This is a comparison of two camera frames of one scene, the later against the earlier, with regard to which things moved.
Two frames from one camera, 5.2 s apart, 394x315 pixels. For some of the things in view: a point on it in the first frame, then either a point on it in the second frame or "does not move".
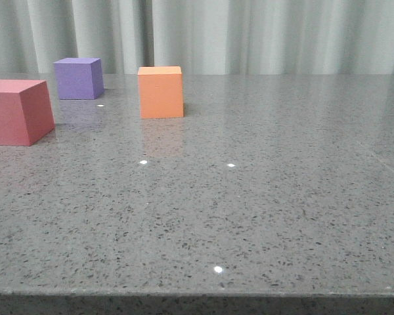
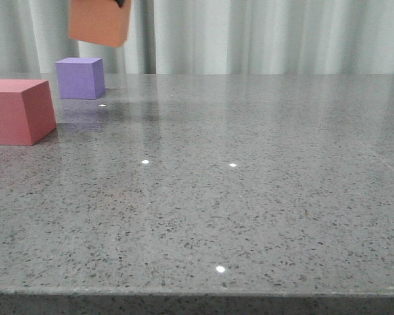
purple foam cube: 80,78 does not move
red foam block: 19,112 does not move
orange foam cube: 161,92 -> 100,21
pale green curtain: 201,37 does not move
